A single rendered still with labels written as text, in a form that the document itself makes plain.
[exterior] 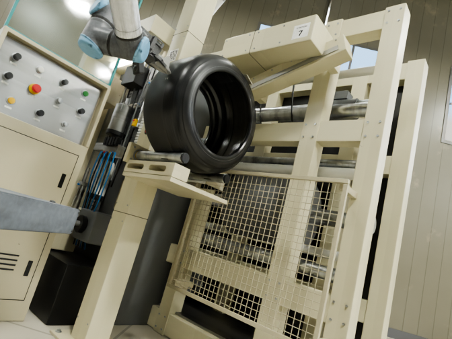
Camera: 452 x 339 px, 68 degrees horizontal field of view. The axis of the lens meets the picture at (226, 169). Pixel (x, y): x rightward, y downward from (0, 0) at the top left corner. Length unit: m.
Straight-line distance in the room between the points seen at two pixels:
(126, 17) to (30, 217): 0.82
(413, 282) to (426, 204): 1.13
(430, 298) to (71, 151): 4.97
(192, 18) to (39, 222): 1.69
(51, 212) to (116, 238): 1.22
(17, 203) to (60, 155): 1.45
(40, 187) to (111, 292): 0.62
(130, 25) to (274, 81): 0.98
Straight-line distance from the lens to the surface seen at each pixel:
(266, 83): 1.96
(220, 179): 1.58
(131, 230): 1.73
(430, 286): 5.67
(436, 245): 5.72
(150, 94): 1.54
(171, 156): 1.44
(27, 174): 1.84
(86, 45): 1.29
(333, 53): 1.83
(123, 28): 1.19
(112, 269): 1.73
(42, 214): 0.49
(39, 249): 1.92
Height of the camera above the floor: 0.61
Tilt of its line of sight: 12 degrees up
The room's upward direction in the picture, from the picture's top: 16 degrees clockwise
